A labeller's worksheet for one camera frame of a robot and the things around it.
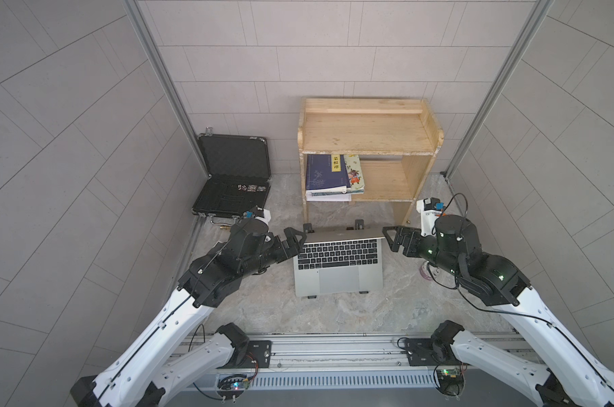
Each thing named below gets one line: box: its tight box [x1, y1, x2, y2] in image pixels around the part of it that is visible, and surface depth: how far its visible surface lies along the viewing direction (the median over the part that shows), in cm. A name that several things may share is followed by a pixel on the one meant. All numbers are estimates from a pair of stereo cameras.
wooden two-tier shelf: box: [297, 97, 445, 226], surface depth 77 cm
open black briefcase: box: [191, 127, 272, 218], surface depth 108 cm
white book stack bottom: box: [305, 189, 352, 201], surface depth 82 cm
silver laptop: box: [293, 227, 386, 297], surface depth 83 cm
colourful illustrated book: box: [343, 154, 365, 195], surface depth 84 cm
